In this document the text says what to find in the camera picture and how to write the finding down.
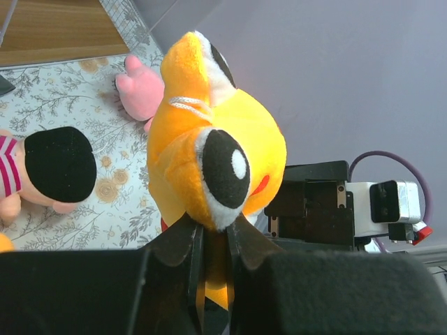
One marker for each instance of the floral table mat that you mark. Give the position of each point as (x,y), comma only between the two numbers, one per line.
(119,213)

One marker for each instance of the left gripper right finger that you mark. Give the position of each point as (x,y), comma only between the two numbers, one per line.
(327,292)

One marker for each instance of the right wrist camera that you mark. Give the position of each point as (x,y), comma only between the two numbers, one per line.
(389,208)

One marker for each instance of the black-haired doll striped shirt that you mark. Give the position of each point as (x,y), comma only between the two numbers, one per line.
(53,168)

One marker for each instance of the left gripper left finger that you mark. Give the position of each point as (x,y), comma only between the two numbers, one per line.
(156,289)

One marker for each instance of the pink pig plush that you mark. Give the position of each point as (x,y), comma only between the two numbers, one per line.
(140,90)

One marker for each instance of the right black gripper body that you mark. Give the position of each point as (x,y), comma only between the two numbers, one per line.
(313,207)

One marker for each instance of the yellow frog plush big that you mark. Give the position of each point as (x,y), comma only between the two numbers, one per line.
(213,153)

